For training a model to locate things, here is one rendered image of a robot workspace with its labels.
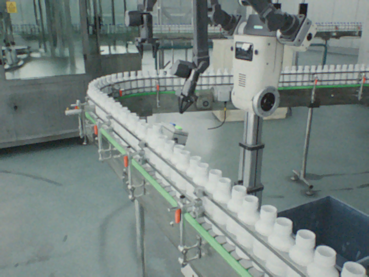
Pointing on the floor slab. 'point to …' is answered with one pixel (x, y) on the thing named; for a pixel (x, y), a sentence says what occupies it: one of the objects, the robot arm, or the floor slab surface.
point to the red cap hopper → (162, 25)
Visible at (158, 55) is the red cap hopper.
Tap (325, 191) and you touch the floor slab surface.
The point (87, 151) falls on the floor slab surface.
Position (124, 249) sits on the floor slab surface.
